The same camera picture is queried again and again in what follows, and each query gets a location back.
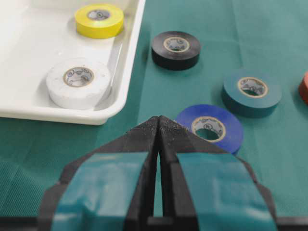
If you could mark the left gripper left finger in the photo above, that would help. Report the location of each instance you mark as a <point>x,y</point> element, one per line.
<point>109,189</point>

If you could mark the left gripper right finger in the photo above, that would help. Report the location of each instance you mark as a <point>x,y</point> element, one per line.
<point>205,188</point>

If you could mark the teal green tape roll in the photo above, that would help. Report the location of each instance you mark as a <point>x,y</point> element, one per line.
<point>250,94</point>

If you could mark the white tape roll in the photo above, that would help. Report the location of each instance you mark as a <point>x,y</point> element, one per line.
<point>78,83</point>

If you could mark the orange red tape roll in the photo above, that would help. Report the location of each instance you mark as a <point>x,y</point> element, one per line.
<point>303,88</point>

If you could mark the yellow tape roll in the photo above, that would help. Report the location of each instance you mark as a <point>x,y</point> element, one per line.
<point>99,20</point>

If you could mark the blue tape roll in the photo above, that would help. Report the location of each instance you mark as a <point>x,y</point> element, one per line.
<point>213,124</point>

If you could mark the black tape roll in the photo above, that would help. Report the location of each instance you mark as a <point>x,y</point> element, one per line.
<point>175,50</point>

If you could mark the white plastic tray case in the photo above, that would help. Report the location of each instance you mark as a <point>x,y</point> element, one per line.
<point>35,35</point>

